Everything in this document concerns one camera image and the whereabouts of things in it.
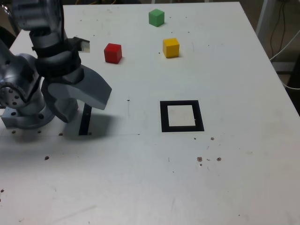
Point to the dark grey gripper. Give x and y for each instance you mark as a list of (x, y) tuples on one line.
[(68, 77)]

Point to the red cube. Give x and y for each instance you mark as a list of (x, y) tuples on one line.
[(112, 54)]

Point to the yellow cube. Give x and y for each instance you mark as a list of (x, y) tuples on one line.
[(171, 48)]

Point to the green cube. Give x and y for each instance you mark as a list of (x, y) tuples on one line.
[(155, 18)]

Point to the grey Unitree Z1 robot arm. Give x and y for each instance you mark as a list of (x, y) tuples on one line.
[(23, 68)]

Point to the black tape square outline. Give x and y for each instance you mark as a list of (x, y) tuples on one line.
[(164, 117)]

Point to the black tape strip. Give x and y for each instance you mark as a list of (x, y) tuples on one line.
[(84, 122)]

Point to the dark grey flat box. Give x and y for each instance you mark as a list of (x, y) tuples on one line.
[(283, 67)]

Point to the white metal frame post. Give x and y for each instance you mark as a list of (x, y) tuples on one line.
[(263, 21)]

